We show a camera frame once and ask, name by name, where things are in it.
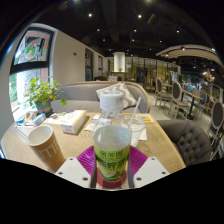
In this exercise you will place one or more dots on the grey white chevron pillow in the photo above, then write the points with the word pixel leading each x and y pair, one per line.
pixel 128 98

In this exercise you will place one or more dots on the potted green plant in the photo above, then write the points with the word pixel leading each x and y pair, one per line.
pixel 43 93

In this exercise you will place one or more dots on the clear green-label drink bottle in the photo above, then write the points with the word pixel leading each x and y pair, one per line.
pixel 111 146

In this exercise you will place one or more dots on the group of ceiling lights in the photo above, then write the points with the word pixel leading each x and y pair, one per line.
pixel 140 16

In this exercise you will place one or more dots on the white round column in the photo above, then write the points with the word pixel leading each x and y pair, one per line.
pixel 119 61

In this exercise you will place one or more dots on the white cardboard box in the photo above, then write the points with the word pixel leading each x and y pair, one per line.
pixel 74 121

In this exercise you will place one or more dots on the grey tufted armchair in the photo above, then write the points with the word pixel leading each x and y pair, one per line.
pixel 186 140

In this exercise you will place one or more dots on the group of dining chairs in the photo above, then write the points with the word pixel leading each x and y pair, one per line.
pixel 176 96

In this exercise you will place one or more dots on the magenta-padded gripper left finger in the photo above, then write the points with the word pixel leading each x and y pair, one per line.
pixel 73 171

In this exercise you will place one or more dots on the window with festive decorations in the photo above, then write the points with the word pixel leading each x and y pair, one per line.
pixel 30 53

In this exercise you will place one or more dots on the small light blue box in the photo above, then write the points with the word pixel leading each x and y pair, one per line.
pixel 38 119

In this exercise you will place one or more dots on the grey curved sofa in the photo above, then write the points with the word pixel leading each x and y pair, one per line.
pixel 80 95

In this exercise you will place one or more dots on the white printed leaflets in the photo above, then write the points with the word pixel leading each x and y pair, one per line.
pixel 56 118

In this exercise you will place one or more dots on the brown mug with white letters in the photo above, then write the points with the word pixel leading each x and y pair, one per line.
pixel 48 150

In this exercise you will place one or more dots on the clear plastic cup with straw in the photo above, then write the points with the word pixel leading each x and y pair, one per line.
pixel 137 130

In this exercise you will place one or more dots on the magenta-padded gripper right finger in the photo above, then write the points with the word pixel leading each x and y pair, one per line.
pixel 150 171

